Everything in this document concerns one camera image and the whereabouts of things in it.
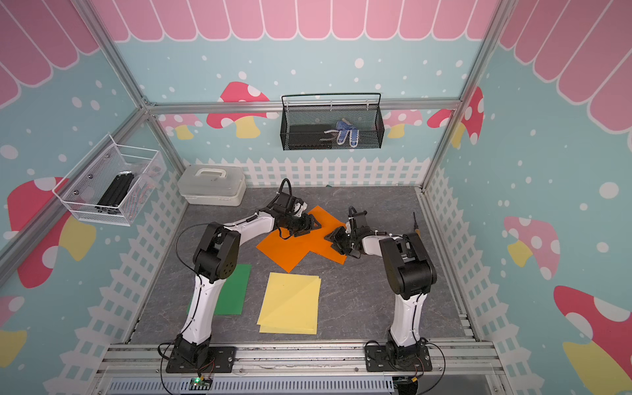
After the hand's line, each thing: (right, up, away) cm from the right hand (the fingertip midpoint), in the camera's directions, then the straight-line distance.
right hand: (326, 238), depth 99 cm
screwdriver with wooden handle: (+39, +4, +7) cm, 40 cm away
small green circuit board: (-39, -41, -26) cm, 62 cm away
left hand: (-4, +3, +3) cm, 6 cm away
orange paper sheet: (-4, -1, -2) cm, 5 cm away
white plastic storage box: (-49, +23, +8) cm, 55 cm away
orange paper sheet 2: (-15, -5, -3) cm, 16 cm away
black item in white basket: (-61, +16, -29) cm, 69 cm away
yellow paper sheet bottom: (-12, -22, -13) cm, 28 cm away
